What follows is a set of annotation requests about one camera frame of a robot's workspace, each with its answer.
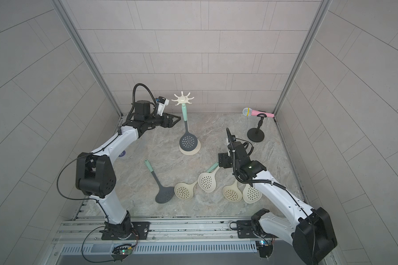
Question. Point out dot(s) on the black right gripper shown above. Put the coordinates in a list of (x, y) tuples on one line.
[(225, 157)]

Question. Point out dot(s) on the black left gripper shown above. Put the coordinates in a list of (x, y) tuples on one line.
[(169, 116)]

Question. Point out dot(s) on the cream utensil rack stand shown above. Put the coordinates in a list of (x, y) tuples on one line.
[(180, 100)]

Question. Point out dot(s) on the grey skimmer green handle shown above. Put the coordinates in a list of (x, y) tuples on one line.
[(188, 142), (165, 194)]

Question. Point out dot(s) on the cream skimmer green handle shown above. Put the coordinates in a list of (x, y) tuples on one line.
[(206, 180)]

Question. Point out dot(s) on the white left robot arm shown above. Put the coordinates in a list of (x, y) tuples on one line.
[(95, 174)]

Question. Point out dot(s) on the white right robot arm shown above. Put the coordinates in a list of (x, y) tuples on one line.
[(308, 230)]

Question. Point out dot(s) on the cream skimmer rightmost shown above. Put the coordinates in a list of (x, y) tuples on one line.
[(251, 194)]

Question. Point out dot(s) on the cream skimmer leftmost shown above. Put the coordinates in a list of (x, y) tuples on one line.
[(184, 191)]

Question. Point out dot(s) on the pink toy microphone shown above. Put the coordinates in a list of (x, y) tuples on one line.
[(248, 112)]

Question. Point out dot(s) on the purple round sticker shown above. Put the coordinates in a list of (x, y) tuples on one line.
[(122, 154)]

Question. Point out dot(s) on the right green circuit board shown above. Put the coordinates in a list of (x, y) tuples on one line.
[(265, 249)]

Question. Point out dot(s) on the green circuit board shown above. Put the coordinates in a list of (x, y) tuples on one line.
[(265, 249), (122, 251)]

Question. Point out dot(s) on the left green circuit board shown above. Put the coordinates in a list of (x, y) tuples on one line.
[(122, 251)]

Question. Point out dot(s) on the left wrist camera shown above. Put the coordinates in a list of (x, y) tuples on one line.
[(161, 103)]

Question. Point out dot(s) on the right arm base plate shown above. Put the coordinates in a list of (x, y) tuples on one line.
[(248, 229)]

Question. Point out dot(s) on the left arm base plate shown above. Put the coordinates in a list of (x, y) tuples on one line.
[(132, 231)]

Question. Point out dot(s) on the aluminium mounting rail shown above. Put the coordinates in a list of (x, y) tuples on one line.
[(166, 236)]

